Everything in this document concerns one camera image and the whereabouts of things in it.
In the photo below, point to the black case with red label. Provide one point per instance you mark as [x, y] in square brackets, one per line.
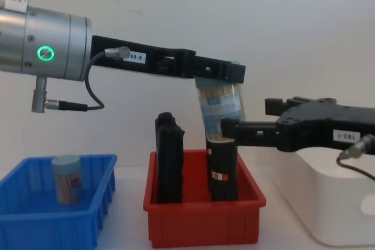
[224, 171]

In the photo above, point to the plain black rectangular case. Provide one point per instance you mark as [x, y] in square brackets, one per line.
[170, 162]

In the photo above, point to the blue plastic bin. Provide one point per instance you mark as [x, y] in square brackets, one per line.
[26, 226]

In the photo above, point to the red plastic bin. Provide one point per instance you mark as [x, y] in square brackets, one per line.
[202, 223]

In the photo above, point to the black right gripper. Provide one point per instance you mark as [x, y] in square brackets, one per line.
[310, 127]

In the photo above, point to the white rounded box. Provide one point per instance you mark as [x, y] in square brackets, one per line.
[325, 197]

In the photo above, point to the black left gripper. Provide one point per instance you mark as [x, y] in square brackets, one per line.
[134, 56]

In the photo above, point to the clear toothpick jar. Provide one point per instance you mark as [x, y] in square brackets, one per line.
[221, 106]
[68, 179]

